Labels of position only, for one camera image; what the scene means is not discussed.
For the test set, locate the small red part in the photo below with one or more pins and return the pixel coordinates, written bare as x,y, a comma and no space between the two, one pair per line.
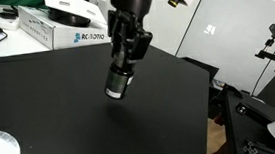
218,120

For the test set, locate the black flat panel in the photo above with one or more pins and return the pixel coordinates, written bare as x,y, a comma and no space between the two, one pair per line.
202,67

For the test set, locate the dark bottle with green label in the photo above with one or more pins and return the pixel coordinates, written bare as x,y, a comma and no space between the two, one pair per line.
118,83

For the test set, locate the black round disc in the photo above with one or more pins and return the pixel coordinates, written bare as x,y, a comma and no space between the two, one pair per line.
68,18

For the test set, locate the black flat accessory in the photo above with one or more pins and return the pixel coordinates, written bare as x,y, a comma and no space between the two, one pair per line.
7,13

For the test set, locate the white cylinder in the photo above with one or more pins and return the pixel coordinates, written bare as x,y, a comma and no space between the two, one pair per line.
102,4

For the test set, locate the white Robotiq cardboard box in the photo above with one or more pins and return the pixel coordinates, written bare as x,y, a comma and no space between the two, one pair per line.
63,30

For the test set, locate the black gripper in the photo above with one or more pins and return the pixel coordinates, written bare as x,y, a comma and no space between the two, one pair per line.
129,26

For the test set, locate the green cloth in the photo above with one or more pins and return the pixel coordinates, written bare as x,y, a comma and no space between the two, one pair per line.
17,0

